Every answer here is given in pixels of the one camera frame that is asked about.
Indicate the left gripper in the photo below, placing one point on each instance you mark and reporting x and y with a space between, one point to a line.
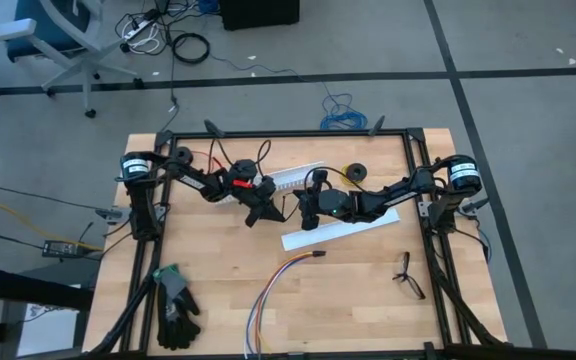
252 196

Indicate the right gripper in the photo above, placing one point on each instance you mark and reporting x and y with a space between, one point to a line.
329 205

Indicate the white raceway cover strip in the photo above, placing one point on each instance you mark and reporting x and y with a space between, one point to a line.
338 231

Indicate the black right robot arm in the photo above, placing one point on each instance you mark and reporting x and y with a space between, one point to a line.
398 197

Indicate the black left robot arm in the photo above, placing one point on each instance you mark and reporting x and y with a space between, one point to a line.
193 180

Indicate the black eyeglasses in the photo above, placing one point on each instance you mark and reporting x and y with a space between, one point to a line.
407 262

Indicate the black glove green cuff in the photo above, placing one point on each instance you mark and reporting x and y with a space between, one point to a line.
170 285

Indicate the black work glove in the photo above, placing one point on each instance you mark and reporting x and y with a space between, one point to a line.
178 335

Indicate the grey metal clamp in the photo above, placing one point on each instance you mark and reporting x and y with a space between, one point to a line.
110 215

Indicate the black box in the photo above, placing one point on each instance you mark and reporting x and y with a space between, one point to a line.
258 12

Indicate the black power adapter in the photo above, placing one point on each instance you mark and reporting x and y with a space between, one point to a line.
60 248

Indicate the white power strip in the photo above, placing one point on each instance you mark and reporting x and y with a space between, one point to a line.
140 27

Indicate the white office chair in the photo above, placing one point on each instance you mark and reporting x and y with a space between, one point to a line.
83 55

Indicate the dark desk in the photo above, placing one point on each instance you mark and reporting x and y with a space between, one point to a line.
18 290

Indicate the black aluminium table frame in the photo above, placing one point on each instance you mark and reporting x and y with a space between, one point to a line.
288 133

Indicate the grey metal bracket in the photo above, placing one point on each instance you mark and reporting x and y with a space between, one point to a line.
424 210

